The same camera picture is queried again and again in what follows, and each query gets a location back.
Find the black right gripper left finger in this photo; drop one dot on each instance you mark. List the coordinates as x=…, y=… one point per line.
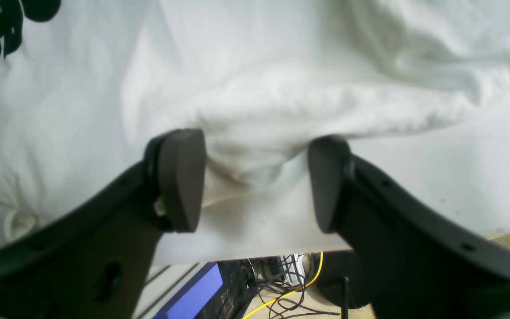
x=93, y=262

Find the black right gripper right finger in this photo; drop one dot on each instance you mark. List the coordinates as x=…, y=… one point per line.
x=416, y=263

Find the white printed T-shirt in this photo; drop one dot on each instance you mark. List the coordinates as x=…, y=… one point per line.
x=419, y=87

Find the black round stand base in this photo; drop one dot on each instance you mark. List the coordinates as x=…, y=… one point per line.
x=342, y=280

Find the blue box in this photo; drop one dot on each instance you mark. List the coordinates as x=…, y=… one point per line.
x=194, y=295

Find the grey aluminium table frame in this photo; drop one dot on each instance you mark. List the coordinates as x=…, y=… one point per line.
x=161, y=285

